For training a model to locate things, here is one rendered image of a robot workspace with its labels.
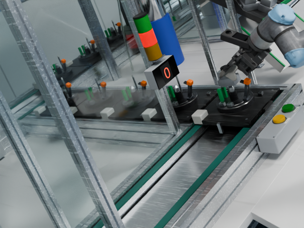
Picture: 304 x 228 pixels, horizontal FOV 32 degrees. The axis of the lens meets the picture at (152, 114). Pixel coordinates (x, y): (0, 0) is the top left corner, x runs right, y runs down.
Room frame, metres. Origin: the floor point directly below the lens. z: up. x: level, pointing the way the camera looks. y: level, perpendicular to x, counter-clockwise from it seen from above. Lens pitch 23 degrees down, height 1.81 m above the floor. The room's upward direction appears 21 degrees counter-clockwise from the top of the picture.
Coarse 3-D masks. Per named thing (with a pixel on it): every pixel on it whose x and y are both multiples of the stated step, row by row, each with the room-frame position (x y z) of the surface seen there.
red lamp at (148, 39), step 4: (152, 28) 1.70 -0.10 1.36; (148, 32) 1.68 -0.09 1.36; (152, 32) 1.69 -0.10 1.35; (140, 36) 1.69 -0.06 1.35; (144, 36) 1.68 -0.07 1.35; (148, 36) 1.68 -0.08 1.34; (152, 36) 1.68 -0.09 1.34; (144, 40) 1.68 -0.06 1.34; (148, 40) 1.68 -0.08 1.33; (152, 40) 1.68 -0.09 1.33; (156, 40) 1.69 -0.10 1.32; (144, 44) 1.69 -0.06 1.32; (148, 44) 1.68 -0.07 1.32; (152, 44) 1.68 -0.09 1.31
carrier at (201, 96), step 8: (168, 88) 1.98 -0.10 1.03; (176, 88) 1.92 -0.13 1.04; (216, 88) 1.94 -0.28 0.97; (176, 96) 1.92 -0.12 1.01; (184, 96) 1.94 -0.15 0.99; (192, 96) 1.89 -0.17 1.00; (200, 96) 1.93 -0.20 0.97; (208, 96) 1.90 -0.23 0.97; (216, 96) 1.89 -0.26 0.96; (176, 104) 1.88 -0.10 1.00; (184, 104) 1.87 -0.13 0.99; (192, 104) 1.87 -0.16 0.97; (200, 104) 1.85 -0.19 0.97; (208, 104) 1.85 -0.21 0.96; (176, 112) 1.87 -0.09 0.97; (184, 112) 1.84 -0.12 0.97; (192, 112) 1.82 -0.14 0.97; (184, 120) 1.78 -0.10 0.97; (192, 120) 1.77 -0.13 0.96
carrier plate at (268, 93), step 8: (240, 88) 1.86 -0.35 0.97; (256, 88) 1.81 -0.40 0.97; (264, 88) 1.78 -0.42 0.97; (272, 88) 1.76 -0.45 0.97; (256, 96) 1.74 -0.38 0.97; (264, 96) 1.72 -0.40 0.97; (272, 96) 1.70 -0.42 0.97; (256, 104) 1.68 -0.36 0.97; (264, 104) 1.66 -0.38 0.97; (208, 112) 1.76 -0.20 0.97; (216, 112) 1.74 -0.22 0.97; (240, 112) 1.67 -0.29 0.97; (248, 112) 1.65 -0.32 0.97; (256, 112) 1.62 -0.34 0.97; (208, 120) 1.70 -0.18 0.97; (216, 120) 1.68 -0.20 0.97; (224, 120) 1.66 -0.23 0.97; (232, 120) 1.63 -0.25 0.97; (240, 120) 1.61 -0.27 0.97; (248, 120) 1.59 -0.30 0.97
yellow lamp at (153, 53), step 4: (156, 44) 1.69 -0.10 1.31; (144, 48) 1.70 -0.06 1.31; (148, 48) 1.68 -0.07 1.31; (152, 48) 1.68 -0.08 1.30; (156, 48) 1.68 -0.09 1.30; (148, 52) 1.69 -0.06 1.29; (152, 52) 1.68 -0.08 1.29; (156, 52) 1.68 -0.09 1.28; (160, 52) 1.69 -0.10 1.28; (148, 56) 1.69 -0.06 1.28; (152, 56) 1.68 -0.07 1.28; (156, 56) 1.68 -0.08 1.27; (160, 56) 1.69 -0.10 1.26; (148, 60) 1.70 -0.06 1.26; (152, 60) 1.68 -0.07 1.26
